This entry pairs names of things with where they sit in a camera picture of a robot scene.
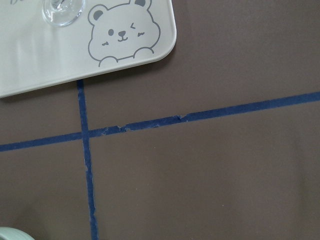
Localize green bowl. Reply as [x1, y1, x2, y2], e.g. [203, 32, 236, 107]
[0, 227, 35, 240]

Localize cream bear tray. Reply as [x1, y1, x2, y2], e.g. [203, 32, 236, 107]
[0, 0, 177, 98]

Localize wine glass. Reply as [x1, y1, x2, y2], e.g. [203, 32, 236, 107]
[42, 0, 86, 27]

